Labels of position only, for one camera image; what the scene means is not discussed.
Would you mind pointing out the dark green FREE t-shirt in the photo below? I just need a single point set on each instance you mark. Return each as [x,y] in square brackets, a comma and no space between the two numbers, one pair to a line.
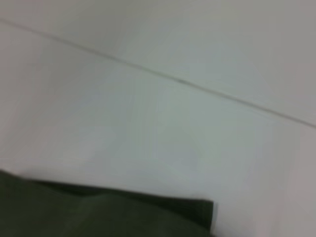
[98,214]

